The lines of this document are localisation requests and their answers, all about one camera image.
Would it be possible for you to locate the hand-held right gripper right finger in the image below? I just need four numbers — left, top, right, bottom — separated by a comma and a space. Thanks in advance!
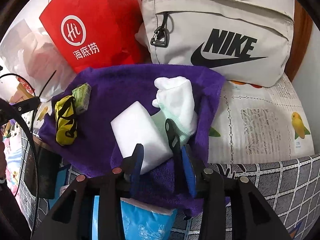
164, 118, 292, 240

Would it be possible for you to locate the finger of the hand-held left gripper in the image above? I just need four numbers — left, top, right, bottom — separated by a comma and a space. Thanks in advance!
10, 97, 41, 112

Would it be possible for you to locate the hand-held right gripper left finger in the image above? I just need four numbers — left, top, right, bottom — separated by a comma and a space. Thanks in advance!
31, 143, 145, 240

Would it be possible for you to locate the yellow black pouch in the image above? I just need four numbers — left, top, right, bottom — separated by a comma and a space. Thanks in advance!
55, 95, 79, 146

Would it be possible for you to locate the white sponge block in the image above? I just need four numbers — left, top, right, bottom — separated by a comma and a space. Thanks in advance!
110, 100, 176, 175

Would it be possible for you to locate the small green tissue packet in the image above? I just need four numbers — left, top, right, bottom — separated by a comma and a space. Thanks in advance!
72, 83, 92, 113

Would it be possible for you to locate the person's left forearm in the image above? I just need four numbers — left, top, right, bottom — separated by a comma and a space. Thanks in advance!
0, 140, 7, 182

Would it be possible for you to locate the blue tissue pack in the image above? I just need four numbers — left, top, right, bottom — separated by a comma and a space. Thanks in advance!
91, 195, 178, 240

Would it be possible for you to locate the white plastic shopping bag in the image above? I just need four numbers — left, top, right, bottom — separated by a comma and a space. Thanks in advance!
0, 17, 76, 103

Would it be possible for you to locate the dark tea tin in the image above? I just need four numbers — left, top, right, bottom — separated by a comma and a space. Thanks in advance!
23, 139, 62, 198

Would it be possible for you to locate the purple towel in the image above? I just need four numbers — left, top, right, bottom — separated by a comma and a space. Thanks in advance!
40, 64, 227, 218

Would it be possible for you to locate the grey checked blanket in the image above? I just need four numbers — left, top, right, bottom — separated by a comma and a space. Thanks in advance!
15, 130, 320, 240

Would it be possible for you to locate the bird print bedsheet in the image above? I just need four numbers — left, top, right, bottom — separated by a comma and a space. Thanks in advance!
22, 74, 316, 165

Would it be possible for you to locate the red paper bag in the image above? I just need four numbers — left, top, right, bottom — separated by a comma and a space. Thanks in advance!
39, 0, 148, 74

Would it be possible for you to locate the grey waist bag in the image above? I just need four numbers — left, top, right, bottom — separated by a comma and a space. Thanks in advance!
136, 0, 294, 88

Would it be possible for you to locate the wooden door frame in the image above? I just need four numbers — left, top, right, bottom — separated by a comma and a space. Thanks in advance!
285, 0, 313, 81

